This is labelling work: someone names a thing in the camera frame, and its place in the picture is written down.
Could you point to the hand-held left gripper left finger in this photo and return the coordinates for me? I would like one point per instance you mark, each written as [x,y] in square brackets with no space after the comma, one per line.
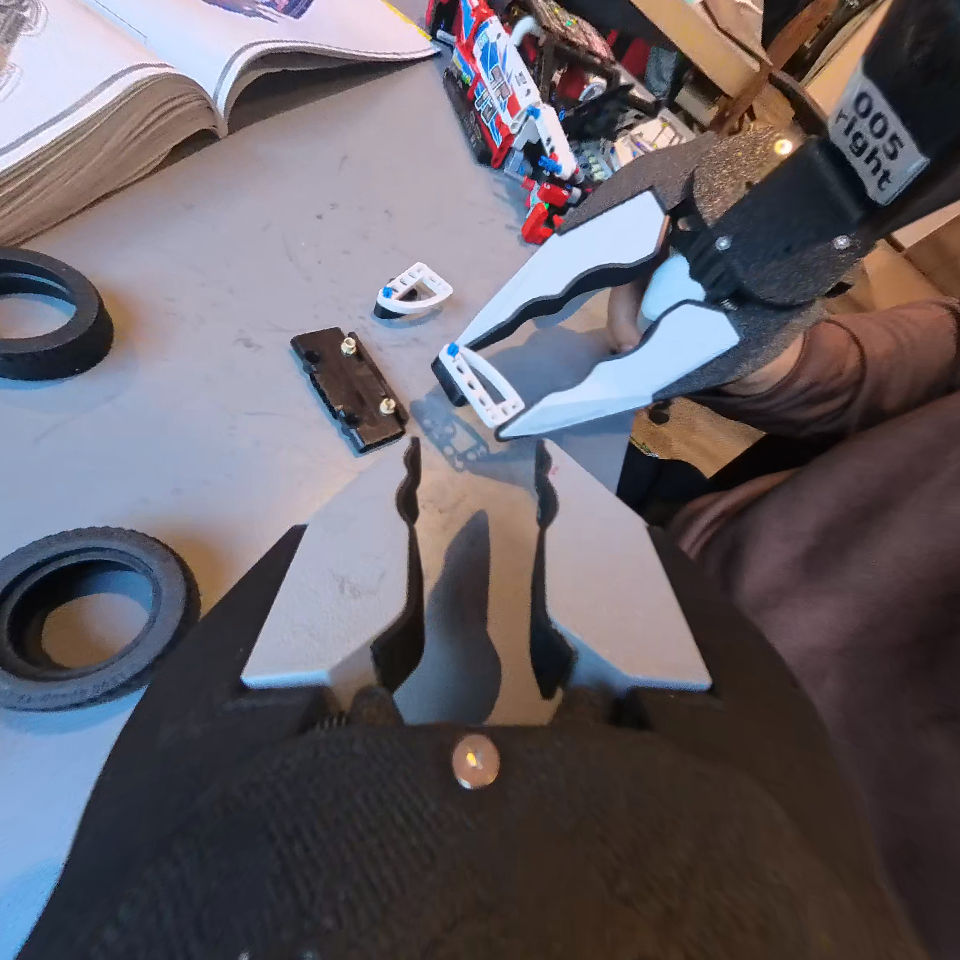
[337,600]

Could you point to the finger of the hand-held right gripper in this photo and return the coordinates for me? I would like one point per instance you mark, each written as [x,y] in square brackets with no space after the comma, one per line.
[660,360]
[592,247]

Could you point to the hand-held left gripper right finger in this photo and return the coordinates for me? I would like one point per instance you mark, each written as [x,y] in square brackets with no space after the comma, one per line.
[622,600]

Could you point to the plain white curved brick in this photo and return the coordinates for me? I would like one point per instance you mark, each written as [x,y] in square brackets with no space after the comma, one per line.
[510,411]

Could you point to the white curved brick with pin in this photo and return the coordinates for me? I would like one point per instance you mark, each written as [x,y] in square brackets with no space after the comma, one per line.
[420,304]

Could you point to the small black curved brick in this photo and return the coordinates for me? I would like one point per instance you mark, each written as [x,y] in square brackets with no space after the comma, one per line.
[448,386]

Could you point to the black panel brick with pins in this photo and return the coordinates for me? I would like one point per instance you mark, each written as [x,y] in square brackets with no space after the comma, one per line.
[330,367]

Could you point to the person's right forearm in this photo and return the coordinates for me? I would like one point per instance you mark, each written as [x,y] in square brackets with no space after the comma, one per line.
[885,360]

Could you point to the grey desk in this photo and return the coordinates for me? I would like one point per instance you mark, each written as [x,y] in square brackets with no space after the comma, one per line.
[225,262]

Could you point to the person's right hand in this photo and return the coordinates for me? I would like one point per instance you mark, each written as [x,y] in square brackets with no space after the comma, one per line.
[624,322]

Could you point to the black toy tyre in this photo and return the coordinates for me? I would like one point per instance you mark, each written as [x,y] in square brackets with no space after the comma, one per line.
[172,600]
[90,330]

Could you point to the partly built toy car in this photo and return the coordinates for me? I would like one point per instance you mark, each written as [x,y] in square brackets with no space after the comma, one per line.
[495,67]

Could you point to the person's clothed body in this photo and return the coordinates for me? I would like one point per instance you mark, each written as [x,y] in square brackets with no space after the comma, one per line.
[862,600]

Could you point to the open instruction booklet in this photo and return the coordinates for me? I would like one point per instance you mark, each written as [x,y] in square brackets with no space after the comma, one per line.
[112,97]

